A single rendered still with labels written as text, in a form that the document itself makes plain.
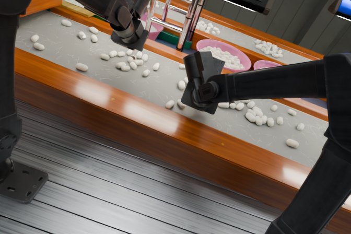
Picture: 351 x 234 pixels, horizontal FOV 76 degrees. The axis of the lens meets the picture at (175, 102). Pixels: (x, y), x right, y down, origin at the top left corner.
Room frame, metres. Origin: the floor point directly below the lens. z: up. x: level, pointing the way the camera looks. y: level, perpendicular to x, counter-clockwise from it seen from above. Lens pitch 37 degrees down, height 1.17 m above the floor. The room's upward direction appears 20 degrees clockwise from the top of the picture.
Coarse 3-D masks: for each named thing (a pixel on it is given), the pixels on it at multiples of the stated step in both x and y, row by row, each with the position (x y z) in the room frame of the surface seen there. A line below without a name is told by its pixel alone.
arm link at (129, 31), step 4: (132, 8) 0.56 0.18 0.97; (132, 12) 0.56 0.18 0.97; (132, 20) 0.56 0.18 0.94; (112, 24) 0.53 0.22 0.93; (128, 24) 0.54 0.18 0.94; (132, 24) 0.56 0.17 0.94; (112, 28) 0.53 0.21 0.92; (116, 28) 0.53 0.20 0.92; (120, 28) 0.53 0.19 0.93; (128, 28) 0.54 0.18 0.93; (132, 28) 0.56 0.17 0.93; (116, 32) 0.54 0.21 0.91; (120, 32) 0.53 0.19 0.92; (124, 32) 0.54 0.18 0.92; (128, 32) 0.55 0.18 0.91; (132, 32) 0.57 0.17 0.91; (120, 36) 0.56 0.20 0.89; (124, 36) 0.55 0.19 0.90; (128, 36) 0.56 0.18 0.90
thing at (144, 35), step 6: (144, 30) 0.64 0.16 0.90; (114, 36) 0.61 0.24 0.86; (132, 36) 0.58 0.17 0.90; (144, 36) 0.63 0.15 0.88; (120, 42) 0.60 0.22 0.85; (126, 42) 0.59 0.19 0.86; (132, 42) 0.60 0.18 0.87; (138, 42) 0.61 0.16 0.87; (144, 42) 0.62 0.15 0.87; (138, 48) 0.60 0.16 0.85
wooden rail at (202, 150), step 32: (32, 64) 0.47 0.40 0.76; (32, 96) 0.42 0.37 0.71; (64, 96) 0.41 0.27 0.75; (96, 96) 0.44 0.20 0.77; (128, 96) 0.48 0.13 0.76; (96, 128) 0.40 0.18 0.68; (128, 128) 0.40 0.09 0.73; (160, 128) 0.41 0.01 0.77; (192, 128) 0.45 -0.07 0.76; (192, 160) 0.39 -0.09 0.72; (224, 160) 0.39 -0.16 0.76; (256, 160) 0.42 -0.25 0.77; (288, 160) 0.46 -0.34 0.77; (256, 192) 0.38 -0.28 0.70; (288, 192) 0.37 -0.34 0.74
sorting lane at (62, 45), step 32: (32, 32) 0.66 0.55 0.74; (64, 32) 0.73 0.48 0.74; (64, 64) 0.55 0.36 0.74; (96, 64) 0.61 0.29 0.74; (128, 64) 0.68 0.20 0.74; (160, 64) 0.76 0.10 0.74; (160, 96) 0.57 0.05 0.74; (224, 128) 0.53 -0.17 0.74; (256, 128) 0.58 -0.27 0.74; (288, 128) 0.65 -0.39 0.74; (320, 128) 0.72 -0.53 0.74
